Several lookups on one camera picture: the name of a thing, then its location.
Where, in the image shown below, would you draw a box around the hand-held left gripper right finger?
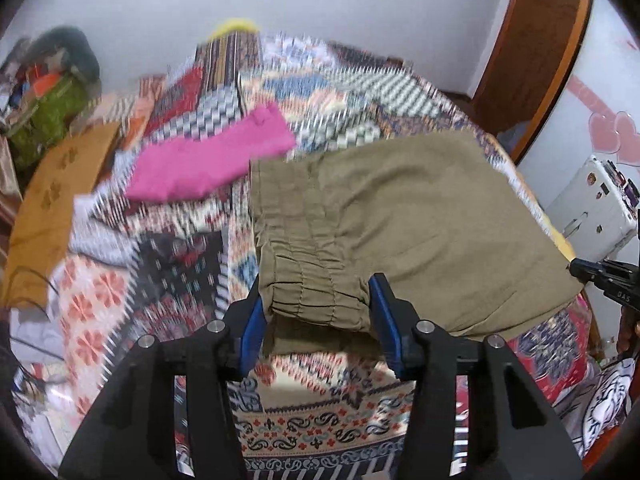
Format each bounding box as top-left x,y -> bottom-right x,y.
367,273 -> 586,480

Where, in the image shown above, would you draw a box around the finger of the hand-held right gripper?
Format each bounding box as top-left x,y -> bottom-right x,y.
569,257 -> 640,286

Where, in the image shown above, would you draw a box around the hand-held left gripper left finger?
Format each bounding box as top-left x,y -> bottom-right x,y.
59,279 -> 266,480

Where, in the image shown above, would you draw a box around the olive green pants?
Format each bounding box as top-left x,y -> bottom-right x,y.
249,132 -> 586,356

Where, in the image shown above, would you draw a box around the white suitcase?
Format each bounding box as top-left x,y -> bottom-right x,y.
545,155 -> 640,261

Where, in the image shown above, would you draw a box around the patchwork patterned bedspread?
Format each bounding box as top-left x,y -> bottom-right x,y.
10,32 -> 608,480

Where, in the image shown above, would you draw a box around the white printed shirt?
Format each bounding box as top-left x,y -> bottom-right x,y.
555,360 -> 636,461

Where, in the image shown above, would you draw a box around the pink heart sticker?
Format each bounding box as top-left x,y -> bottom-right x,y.
587,110 -> 640,167

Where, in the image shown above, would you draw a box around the pink garment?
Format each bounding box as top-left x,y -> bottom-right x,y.
124,102 -> 297,203

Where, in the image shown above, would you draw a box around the white wardrobe sliding door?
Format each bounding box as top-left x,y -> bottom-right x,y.
517,0 -> 640,211

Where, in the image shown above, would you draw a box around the wooden door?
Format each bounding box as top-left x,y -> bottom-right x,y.
470,0 -> 596,166

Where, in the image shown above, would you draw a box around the orange flower print mat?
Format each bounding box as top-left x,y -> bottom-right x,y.
2,121 -> 122,308

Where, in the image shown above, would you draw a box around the green fabric bag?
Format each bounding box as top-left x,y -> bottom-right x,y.
7,75 -> 93,171

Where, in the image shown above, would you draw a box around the grey long pillow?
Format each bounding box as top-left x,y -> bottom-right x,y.
37,25 -> 103,86

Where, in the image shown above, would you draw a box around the pile of clutter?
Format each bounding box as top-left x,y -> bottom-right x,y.
0,37 -> 66,131

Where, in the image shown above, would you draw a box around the yellow curved bed frame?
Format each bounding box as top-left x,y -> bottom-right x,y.
207,17 -> 261,41

